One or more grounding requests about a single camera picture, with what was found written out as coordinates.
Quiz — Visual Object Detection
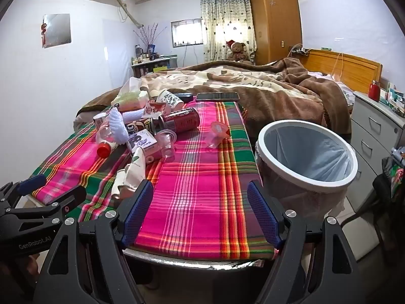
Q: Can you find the pink green plaid tablecloth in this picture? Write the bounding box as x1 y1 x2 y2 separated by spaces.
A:
30 100 280 260

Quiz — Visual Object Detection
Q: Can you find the small window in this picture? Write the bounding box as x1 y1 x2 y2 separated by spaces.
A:
171 19 204 47

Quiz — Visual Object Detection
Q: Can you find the wrapped air conditioner pipe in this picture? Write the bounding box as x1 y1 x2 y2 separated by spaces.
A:
118 0 144 27

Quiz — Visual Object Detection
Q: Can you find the clear bottle with red cap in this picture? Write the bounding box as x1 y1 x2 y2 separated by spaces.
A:
94 114 127 159

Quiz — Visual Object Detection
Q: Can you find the shelf with bottles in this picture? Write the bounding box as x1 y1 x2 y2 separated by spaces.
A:
131 55 178 78

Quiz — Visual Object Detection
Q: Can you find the white foam fruit net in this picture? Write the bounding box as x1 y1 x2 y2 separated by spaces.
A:
106 107 130 148

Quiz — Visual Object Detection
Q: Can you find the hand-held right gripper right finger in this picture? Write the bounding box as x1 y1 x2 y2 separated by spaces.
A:
247 180 374 304

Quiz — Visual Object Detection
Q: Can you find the patterned paper cup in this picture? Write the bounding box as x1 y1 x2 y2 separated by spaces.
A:
157 89 185 108

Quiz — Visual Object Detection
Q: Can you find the silver wall poster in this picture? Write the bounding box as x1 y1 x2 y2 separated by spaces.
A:
41 13 72 49

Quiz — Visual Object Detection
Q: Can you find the white foam roll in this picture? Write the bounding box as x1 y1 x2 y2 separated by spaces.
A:
122 108 147 122

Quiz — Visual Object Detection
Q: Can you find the stack of small boxes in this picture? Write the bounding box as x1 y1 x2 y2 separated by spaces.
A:
380 81 405 116

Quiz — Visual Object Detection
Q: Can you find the pink jelly cup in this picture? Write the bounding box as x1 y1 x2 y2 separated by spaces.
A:
205 121 233 149

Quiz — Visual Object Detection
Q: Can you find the brown patterned blanket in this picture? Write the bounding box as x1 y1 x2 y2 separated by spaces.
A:
77 58 353 140

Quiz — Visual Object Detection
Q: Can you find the white paper bag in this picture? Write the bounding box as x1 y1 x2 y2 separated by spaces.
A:
111 147 149 200

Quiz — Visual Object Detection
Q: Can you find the wooden bed headboard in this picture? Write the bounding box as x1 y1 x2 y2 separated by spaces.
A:
299 48 383 94

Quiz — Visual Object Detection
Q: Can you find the pale floral pillow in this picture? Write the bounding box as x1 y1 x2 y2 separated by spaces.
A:
305 71 355 105

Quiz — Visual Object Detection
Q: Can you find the small white carton box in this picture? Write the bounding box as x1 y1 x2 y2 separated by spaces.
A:
134 133 163 162

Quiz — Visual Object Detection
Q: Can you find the grey drawer nightstand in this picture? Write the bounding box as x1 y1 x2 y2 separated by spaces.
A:
350 90 405 213

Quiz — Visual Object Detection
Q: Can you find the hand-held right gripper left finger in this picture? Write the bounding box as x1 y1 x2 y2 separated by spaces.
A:
38 179 155 304

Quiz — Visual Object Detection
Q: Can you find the teddy bear with red hat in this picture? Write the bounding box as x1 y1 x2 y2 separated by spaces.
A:
225 40 250 62

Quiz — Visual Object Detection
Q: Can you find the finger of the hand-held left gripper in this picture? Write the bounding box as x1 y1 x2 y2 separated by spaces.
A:
6 185 87 229
0 174 47 210

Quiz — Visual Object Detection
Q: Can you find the white round trash bin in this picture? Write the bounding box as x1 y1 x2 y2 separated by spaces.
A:
254 120 359 225

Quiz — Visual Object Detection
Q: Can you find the black chair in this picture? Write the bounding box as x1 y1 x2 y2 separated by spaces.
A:
372 157 405 260

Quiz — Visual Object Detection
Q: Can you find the blue vase with branches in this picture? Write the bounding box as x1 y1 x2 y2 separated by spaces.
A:
134 23 167 54

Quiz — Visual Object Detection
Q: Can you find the wooden wardrobe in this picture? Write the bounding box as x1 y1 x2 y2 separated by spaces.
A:
248 0 302 65

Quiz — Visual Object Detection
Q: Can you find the patterned window curtain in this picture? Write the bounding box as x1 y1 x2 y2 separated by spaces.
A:
199 0 257 63

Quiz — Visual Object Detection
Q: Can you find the red jar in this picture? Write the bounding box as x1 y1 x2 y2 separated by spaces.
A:
368 81 381 100

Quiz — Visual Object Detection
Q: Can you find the colourful striped cloth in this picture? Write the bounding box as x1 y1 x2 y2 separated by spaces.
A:
391 147 405 197

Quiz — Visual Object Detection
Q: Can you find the black smartphone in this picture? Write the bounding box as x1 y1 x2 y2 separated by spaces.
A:
195 92 241 103

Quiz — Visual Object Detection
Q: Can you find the green tissue pack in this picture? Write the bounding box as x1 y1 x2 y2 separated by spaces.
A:
111 77 149 111

